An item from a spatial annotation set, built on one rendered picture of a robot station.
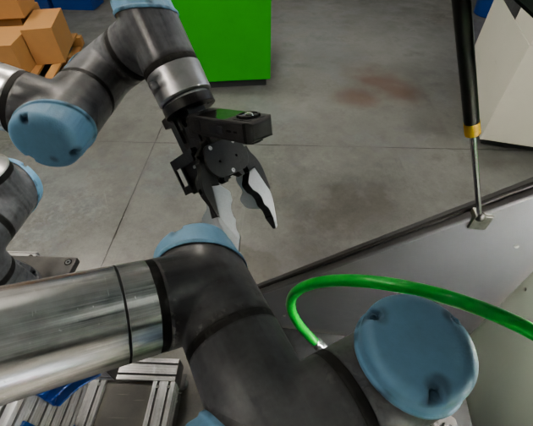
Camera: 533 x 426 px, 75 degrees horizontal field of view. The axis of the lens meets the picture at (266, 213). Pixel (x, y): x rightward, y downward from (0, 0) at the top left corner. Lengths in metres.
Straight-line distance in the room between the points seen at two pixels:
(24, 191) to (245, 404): 0.72
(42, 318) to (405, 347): 0.22
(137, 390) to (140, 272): 1.39
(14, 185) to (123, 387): 1.04
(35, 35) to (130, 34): 3.93
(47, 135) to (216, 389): 0.31
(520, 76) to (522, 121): 0.37
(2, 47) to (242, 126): 3.96
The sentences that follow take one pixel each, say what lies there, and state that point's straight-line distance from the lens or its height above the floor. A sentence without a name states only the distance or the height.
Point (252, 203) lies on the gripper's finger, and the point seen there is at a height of 1.34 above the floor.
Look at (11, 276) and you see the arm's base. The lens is 0.87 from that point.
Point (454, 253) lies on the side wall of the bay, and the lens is 0.71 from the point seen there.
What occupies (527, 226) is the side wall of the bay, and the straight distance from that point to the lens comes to 0.69.
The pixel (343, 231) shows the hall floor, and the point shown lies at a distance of 2.30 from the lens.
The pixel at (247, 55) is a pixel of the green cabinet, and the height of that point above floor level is 0.33.
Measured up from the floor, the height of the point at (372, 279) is 1.41.
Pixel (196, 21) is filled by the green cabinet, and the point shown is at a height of 0.64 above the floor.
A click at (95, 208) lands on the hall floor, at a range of 2.66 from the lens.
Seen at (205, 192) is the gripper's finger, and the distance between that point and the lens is 0.44.
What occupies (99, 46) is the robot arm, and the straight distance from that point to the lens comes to 0.55.
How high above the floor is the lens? 1.72
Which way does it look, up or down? 47 degrees down
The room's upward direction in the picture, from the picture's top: straight up
